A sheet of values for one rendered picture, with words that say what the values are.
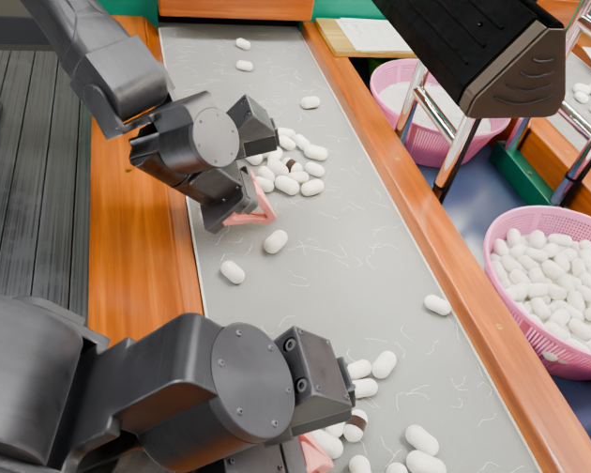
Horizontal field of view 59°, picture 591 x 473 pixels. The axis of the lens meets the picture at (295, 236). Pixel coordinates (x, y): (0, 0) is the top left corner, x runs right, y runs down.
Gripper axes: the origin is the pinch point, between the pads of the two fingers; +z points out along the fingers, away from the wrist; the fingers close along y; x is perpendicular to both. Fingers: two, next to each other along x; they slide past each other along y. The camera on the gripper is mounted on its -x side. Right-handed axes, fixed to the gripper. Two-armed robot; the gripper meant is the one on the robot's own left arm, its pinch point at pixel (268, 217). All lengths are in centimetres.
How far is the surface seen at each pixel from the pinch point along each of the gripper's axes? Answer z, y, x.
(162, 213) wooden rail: -10.6, 1.4, 8.2
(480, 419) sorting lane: 13.7, -30.3, -9.1
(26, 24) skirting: -1, 198, 89
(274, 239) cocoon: -0.4, -4.3, 0.0
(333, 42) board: 17, 46, -16
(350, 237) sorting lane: 9.5, -3.2, -5.6
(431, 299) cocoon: 12.9, -15.9, -10.7
